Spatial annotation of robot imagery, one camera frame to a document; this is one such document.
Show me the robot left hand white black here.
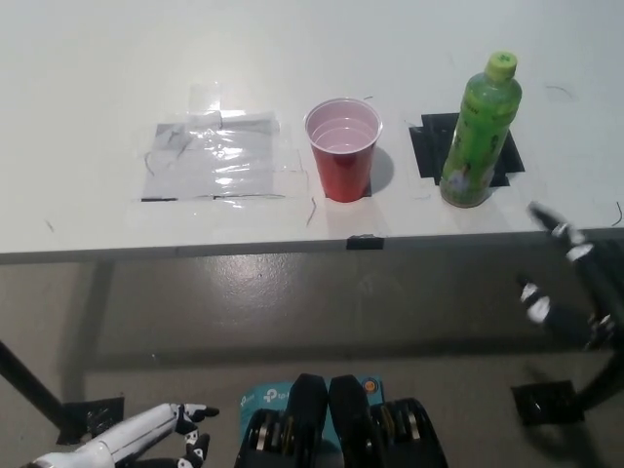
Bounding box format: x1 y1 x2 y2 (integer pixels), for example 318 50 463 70
28 402 221 468

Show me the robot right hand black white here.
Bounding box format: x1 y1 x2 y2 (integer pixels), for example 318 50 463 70
516 202 624 352

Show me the green tea plastic bottle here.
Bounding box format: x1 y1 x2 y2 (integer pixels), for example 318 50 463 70
440 51 523 210

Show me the red plastic cup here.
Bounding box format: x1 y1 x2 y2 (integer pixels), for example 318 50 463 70
303 97 385 203

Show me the black table leg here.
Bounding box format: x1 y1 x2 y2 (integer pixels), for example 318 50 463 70
0 338 82 443

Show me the teal tp-link box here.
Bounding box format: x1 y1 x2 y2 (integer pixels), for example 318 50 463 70
238 373 389 440

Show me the black tape square patch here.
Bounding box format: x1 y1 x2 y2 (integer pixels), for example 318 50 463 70
407 112 527 189

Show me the small black tape strip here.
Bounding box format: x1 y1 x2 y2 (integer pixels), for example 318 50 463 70
345 234 385 252

